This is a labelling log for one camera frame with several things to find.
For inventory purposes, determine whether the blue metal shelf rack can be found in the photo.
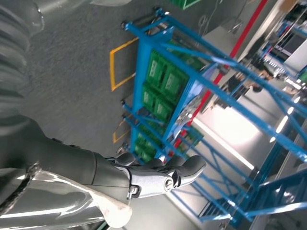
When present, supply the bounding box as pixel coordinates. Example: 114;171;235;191
120;7;307;163
259;19;307;81
122;100;307;229

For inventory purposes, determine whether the person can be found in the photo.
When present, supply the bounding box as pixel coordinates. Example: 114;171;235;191
226;62;274;93

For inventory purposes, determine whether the green plastic crate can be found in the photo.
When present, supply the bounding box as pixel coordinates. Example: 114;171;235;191
133;138;157;163
141;81;157;112
136;122;166;151
161;64;189;105
145;50;167;87
154;96;174;124

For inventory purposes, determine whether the white floor cable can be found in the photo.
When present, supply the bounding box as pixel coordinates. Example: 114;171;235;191
197;0;224;36

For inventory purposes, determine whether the shiny silver part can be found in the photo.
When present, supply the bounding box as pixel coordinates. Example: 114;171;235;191
172;96;203;141

